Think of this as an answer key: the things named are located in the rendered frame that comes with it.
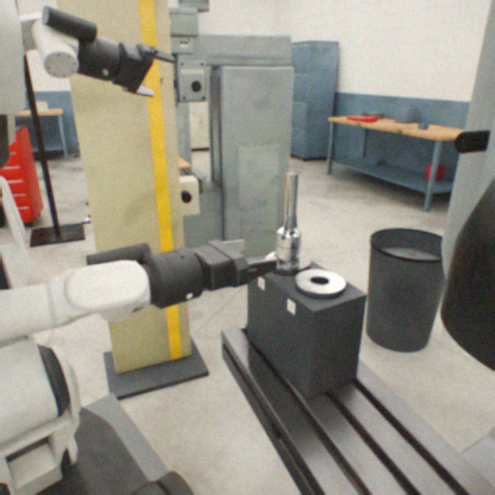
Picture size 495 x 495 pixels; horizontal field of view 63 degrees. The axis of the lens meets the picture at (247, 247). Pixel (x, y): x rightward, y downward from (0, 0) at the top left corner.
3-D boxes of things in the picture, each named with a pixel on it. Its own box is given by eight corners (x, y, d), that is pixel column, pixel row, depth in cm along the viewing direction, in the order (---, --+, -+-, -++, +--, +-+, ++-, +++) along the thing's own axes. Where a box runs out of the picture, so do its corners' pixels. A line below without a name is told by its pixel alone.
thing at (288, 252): (272, 262, 80) (273, 238, 78) (281, 253, 83) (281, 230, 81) (295, 267, 78) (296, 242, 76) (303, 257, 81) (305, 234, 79)
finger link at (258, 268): (275, 271, 73) (246, 279, 69) (276, 254, 71) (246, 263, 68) (280, 274, 71) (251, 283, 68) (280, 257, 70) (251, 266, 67)
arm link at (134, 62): (135, 105, 98) (87, 95, 89) (123, 77, 101) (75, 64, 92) (160, 64, 90) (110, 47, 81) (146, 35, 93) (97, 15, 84)
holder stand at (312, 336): (306, 401, 73) (313, 305, 65) (246, 337, 90) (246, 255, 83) (357, 378, 78) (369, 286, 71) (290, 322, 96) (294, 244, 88)
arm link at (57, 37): (93, 92, 87) (37, 78, 79) (79, 57, 91) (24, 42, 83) (114, 48, 81) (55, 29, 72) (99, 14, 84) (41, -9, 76)
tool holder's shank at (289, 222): (277, 232, 77) (279, 174, 73) (284, 227, 80) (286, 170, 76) (294, 235, 76) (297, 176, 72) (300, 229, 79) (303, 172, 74)
